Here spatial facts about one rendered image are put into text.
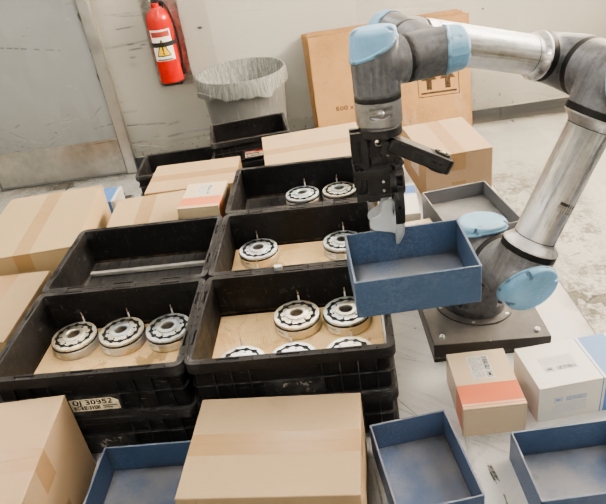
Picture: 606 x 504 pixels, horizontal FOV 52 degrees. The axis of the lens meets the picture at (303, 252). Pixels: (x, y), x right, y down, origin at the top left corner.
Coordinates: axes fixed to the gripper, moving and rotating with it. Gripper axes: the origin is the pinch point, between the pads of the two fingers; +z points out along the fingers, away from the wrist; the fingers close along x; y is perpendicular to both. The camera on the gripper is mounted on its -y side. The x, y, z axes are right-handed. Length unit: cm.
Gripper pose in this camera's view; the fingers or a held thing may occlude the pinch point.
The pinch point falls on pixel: (401, 234)
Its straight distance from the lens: 111.7
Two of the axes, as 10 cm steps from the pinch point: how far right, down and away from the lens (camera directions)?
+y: -9.9, 1.2, 0.6
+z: 1.4, 8.9, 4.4
